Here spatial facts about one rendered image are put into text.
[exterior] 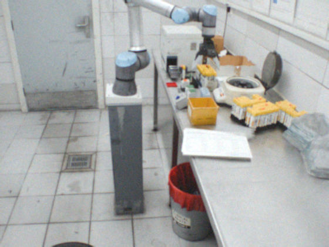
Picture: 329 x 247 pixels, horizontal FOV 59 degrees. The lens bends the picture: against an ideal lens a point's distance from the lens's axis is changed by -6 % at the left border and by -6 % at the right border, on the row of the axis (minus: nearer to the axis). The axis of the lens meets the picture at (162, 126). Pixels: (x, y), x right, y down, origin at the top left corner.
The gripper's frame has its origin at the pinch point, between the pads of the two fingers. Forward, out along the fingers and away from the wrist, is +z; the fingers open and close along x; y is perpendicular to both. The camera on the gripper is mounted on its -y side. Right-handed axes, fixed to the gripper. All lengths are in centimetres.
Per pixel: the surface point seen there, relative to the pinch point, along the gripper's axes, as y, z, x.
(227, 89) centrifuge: -1.1, 10.4, -12.9
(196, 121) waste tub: -25.1, 18.3, 8.2
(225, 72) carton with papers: 30.2, 10.8, -20.3
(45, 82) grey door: 175, 71, 148
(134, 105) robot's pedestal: 1.9, 22.0, 40.0
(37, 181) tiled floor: 40, 109, 124
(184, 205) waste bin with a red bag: -28, 73, 11
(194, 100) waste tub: -12.4, 12.7, 7.8
